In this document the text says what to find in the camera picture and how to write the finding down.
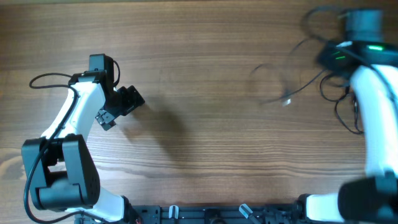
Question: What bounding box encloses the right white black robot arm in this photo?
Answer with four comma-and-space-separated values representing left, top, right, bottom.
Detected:
298, 6, 397, 223

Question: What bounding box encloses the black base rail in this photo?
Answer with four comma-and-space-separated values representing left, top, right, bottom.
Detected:
133, 204, 305, 224

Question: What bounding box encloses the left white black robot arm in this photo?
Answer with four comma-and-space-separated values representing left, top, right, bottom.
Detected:
21, 54, 145, 223

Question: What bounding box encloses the thick black usb cable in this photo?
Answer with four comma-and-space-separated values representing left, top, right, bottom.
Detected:
247, 37, 327, 107

